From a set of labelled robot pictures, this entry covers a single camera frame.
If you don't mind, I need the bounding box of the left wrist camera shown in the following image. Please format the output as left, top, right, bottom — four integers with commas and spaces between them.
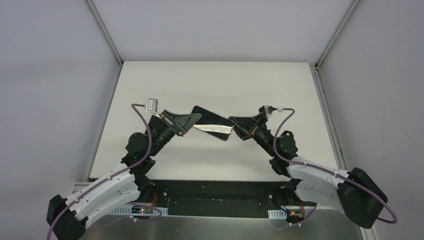
144, 98, 159, 115

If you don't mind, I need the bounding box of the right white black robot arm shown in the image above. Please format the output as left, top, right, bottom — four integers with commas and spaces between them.
229, 112, 389, 229

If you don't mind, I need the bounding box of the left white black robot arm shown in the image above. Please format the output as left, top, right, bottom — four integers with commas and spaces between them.
46, 110, 202, 240

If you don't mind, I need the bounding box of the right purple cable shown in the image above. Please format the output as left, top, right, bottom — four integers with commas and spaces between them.
271, 106, 398, 225

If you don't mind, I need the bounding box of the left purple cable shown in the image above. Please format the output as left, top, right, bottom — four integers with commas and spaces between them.
46, 103, 154, 240

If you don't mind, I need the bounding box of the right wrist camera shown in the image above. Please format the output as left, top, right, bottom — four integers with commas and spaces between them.
258, 105, 274, 117

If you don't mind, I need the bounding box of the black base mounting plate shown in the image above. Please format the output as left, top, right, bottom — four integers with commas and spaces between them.
136, 179, 302, 219

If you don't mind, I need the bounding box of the right white cable duct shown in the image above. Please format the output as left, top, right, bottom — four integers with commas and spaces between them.
267, 209, 288, 220

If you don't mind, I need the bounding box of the aluminium frame rail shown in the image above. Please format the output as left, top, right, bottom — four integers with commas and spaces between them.
67, 182, 95, 202

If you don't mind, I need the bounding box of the white cable duct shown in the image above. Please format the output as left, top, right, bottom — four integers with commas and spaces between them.
108, 205, 160, 217
267, 209, 288, 220

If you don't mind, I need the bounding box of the black smartphone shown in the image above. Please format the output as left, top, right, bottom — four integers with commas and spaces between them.
191, 105, 234, 141

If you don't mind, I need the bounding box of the left white cable duct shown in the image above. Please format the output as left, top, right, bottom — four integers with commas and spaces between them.
108, 205, 160, 217

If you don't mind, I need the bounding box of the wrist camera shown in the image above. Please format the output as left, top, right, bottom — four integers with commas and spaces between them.
144, 98, 159, 115
258, 105, 274, 117

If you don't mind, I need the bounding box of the purple cable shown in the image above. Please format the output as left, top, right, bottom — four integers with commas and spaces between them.
271, 106, 398, 225
46, 103, 154, 240

